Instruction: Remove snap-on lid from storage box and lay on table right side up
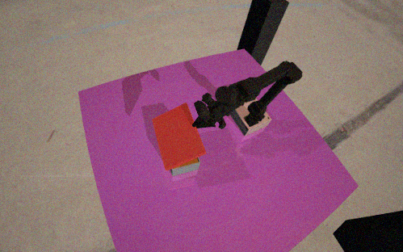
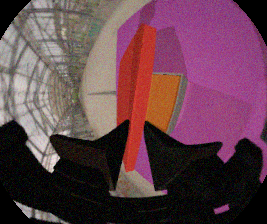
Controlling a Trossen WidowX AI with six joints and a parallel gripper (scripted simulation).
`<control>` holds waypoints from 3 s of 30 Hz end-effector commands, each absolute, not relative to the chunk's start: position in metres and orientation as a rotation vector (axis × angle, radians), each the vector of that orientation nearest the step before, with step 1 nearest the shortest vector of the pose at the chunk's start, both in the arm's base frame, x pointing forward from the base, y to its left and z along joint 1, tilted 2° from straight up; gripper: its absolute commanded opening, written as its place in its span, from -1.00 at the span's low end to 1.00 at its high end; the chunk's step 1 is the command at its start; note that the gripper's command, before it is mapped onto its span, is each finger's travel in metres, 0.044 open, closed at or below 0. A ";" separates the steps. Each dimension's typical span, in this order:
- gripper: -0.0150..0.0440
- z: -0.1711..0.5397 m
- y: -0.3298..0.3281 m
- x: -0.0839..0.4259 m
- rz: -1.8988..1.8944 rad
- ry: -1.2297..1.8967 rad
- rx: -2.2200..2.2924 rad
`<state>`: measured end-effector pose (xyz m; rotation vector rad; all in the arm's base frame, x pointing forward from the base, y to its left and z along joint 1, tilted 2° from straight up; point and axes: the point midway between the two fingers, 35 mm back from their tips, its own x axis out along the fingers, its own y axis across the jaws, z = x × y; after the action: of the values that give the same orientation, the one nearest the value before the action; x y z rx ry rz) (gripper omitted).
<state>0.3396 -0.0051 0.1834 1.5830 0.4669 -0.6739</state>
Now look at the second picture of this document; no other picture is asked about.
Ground red rectangular lid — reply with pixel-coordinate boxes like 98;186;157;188
117;24;157;172

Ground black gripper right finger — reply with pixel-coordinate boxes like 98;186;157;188
144;120;223;192

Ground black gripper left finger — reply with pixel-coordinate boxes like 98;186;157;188
49;120;129;190

